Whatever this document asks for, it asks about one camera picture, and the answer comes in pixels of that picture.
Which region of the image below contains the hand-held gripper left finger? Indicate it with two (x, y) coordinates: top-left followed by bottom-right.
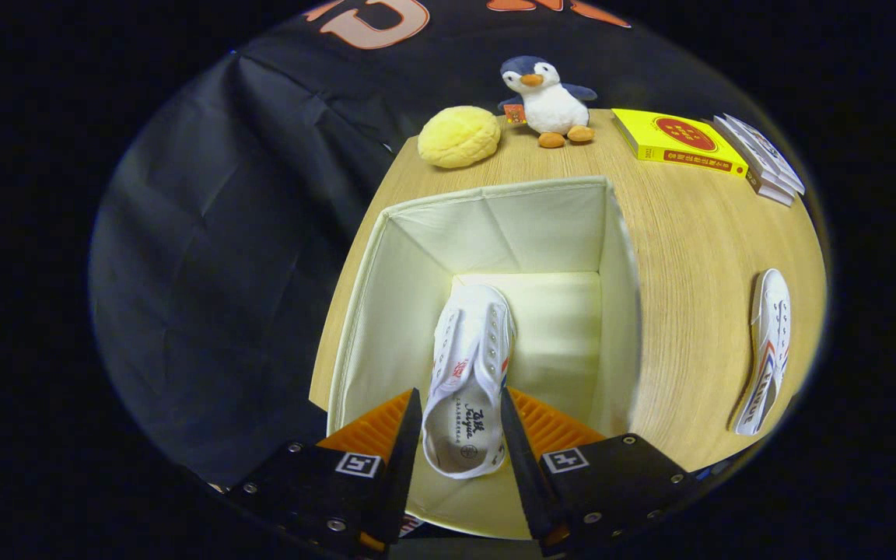
(226, 387), (423, 558)

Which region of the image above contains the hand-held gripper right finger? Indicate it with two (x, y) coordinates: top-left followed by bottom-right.
(500, 387), (698, 558)

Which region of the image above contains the white canvas shoe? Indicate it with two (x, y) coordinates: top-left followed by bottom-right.
(422, 283), (516, 479)
(730, 268), (793, 436)

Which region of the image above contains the beige fabric storage box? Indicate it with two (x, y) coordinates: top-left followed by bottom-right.
(326, 176), (643, 541)

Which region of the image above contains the yellow round plush toy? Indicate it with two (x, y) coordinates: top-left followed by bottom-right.
(417, 106), (502, 170)

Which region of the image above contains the penguin plush toy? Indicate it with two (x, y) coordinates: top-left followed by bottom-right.
(497, 55), (598, 149)

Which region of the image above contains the yellow book with red circle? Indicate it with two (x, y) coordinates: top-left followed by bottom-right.
(611, 108), (750, 178)

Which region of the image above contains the brown cover book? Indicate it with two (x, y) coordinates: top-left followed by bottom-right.
(712, 118), (795, 207)

